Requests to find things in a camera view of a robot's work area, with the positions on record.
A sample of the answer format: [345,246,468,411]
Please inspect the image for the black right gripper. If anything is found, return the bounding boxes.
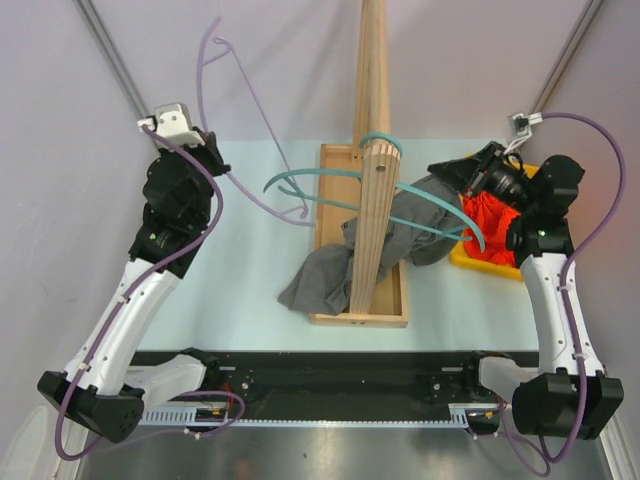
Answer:
[429,141,538,215]

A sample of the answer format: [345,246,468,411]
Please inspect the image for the orange shorts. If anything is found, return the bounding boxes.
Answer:
[463,192,519,267]

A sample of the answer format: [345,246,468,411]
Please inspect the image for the grey shorts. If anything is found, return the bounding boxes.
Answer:
[277,174,465,316]

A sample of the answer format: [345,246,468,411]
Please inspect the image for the teal plastic hanger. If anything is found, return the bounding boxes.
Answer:
[263,131,484,248]

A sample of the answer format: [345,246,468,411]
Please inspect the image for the purple hanger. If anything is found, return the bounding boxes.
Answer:
[195,13,314,227]

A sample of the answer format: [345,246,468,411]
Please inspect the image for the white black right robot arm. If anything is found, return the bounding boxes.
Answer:
[428,142,624,440]

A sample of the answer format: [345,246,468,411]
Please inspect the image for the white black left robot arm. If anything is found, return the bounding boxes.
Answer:
[37,127,230,459]

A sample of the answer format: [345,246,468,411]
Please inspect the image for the wooden hanger rack stand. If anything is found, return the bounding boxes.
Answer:
[310,1,409,328]

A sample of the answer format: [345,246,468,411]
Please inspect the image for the yellow plastic bin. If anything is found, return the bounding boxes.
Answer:
[449,181,528,281]

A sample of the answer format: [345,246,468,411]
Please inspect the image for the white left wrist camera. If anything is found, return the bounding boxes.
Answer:
[137,103,205,148]

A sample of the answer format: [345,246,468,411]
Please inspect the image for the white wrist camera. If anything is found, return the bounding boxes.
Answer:
[505,112,543,154]
[137,103,205,148]

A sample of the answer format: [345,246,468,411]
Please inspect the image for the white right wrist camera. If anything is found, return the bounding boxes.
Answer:
[505,112,543,154]

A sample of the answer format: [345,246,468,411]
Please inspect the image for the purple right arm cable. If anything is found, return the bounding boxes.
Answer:
[469,112,629,476]

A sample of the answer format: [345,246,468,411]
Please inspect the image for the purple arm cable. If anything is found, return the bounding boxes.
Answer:
[469,112,629,476]
[52,124,246,461]

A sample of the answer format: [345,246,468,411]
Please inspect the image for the aluminium frame post left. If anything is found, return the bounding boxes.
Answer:
[73,0,150,119]

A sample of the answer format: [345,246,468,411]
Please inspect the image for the aluminium frame post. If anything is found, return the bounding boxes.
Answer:
[528,0,606,113]
[73,0,150,119]

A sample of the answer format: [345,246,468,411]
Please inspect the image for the aluminium frame post right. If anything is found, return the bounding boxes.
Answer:
[528,0,606,113]

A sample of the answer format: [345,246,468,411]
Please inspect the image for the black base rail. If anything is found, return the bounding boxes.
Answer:
[124,349,531,424]

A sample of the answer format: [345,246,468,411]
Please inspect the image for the white slotted cable duct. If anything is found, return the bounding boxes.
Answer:
[139,404,500,435]

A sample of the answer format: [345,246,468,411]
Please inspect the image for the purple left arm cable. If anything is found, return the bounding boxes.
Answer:
[52,124,246,461]

